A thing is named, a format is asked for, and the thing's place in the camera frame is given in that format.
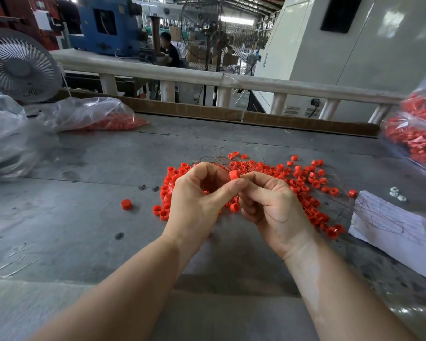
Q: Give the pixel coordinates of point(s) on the person's right hand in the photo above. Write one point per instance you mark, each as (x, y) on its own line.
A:
(280, 213)

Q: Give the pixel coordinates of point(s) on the person's left hand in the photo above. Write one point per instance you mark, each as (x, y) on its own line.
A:
(195, 209)

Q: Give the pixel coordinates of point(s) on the pile of red plastic rings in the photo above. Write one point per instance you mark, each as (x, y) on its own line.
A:
(316, 184)

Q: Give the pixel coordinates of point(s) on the person's left forearm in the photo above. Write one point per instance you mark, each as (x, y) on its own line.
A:
(117, 294)

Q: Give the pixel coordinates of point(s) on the person's right forearm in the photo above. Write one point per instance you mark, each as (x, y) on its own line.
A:
(351, 294)

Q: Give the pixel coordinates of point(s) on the brown wooden board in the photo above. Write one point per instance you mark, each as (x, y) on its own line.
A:
(202, 112)

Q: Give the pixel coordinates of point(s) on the small clear plastic piece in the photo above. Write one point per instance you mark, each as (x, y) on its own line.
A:
(402, 198)
(394, 191)

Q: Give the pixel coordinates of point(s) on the white paper sheet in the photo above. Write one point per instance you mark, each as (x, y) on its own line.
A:
(395, 236)

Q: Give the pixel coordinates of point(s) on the white metal railing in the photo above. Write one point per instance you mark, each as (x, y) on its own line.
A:
(169, 71)

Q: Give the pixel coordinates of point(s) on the clear bag with red pieces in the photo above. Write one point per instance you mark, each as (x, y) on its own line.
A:
(86, 113)

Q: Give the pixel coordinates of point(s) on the large clear bag red pieces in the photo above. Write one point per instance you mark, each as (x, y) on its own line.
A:
(413, 131)

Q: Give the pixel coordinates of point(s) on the blue industrial machine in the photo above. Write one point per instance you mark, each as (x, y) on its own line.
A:
(121, 35)

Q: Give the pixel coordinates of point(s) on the large grey machine cabinet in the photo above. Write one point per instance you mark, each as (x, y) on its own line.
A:
(388, 49)

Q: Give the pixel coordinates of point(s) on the crumpled clear plastic bag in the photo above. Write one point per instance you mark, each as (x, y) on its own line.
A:
(1, 135)

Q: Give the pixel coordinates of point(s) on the white desk fan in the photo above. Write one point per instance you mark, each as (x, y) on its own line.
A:
(19, 66)

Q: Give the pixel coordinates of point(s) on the red industrial machine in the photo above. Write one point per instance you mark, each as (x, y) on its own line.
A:
(19, 16)

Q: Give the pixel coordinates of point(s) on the black pedestal fan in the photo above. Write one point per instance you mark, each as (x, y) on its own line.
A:
(219, 42)

